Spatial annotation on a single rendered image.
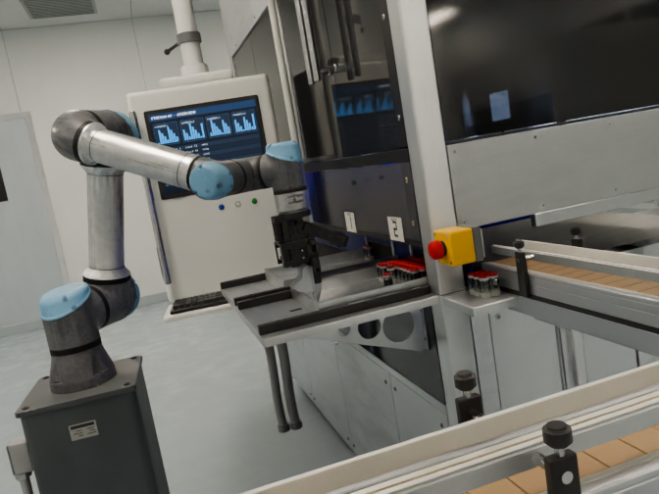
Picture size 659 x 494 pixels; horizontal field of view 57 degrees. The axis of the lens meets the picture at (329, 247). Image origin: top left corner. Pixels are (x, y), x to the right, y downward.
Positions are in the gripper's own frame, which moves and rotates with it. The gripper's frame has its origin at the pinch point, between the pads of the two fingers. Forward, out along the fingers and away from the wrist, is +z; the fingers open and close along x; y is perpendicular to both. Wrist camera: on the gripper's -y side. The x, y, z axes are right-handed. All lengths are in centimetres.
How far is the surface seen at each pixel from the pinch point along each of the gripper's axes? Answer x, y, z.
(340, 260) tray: -54, -23, 3
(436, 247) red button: 19.8, -21.3, -8.9
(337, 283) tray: -19.6, -10.7, 2.4
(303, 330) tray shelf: 11.0, 7.2, 3.9
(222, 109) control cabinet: -88, 0, -53
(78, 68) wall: -544, 66, -160
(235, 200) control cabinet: -88, 2, -21
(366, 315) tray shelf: 11.0, -6.9, 3.9
